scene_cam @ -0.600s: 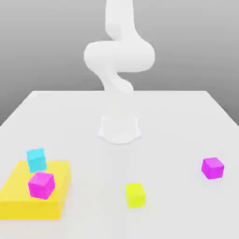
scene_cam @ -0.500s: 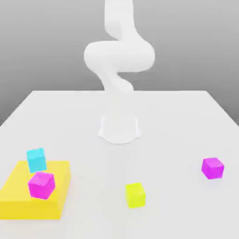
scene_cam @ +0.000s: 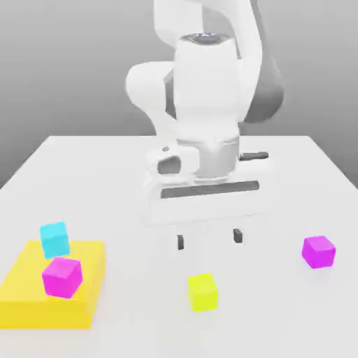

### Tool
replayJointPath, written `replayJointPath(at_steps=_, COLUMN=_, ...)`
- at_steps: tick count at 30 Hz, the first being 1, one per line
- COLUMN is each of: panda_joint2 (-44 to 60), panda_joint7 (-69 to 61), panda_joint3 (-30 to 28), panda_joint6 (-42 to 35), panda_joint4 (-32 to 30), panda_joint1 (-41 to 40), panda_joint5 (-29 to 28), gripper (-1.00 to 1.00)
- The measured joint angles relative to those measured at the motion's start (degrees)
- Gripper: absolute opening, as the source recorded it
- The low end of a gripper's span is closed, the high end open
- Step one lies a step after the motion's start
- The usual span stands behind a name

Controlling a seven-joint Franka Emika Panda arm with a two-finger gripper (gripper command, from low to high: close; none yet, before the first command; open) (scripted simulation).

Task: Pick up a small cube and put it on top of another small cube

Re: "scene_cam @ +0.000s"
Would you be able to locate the small yellow cube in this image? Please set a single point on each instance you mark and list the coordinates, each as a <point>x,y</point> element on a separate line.
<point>203,293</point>

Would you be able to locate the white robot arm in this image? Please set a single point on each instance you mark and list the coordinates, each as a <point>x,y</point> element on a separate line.
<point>207,92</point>

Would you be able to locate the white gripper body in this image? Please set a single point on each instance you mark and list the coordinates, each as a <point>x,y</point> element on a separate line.
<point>207,208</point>

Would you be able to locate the small cyan cube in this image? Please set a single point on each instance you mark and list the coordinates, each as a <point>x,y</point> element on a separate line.
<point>54,240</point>

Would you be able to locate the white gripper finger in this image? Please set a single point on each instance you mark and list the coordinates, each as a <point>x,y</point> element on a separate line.
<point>180,242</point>
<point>238,235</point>

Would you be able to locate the small magenta cube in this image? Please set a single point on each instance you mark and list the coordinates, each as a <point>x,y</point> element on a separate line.
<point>318,253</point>
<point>62,278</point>

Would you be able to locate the large yellow box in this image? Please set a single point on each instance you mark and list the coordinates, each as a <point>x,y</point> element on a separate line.
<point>25,307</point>

